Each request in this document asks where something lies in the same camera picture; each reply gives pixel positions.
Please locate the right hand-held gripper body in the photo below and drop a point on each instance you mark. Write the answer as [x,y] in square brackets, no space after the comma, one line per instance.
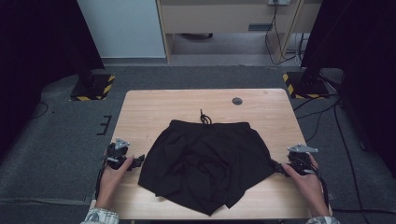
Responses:
[300,160]

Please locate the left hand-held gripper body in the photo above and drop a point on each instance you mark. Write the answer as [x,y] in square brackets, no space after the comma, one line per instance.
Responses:
[115,154]

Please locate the black pants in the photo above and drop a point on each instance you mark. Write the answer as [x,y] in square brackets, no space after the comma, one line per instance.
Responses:
[205,161]

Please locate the person's right hand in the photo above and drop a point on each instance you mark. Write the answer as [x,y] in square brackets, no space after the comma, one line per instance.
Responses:
[309,189]

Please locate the person's left hand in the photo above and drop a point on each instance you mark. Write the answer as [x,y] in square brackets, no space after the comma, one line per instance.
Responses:
[109,186]

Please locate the grey tape strip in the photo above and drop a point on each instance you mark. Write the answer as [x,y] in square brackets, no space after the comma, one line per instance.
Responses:
[87,199]
[332,196]

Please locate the person's left patterned sleeve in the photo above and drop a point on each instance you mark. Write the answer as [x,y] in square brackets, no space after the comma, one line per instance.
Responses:
[101,216]

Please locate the person's patterned sleeve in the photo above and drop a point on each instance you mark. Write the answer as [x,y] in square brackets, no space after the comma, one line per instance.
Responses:
[323,220]
[101,216]

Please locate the person's right patterned sleeve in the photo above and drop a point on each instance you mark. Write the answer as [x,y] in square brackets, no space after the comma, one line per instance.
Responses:
[323,220]

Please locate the striped black stand base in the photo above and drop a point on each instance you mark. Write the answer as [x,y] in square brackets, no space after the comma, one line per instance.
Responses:
[306,87]
[93,88]

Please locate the grey round table grommet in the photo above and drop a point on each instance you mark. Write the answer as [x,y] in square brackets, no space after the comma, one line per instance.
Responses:
[237,101]

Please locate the black curtain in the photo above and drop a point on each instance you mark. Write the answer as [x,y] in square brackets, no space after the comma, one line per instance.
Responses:
[361,62]
[37,56]

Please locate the white panel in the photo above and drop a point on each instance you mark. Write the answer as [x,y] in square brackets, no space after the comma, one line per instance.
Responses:
[121,28]

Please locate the beige wooden desk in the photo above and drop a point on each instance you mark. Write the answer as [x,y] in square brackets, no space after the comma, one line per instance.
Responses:
[218,18]

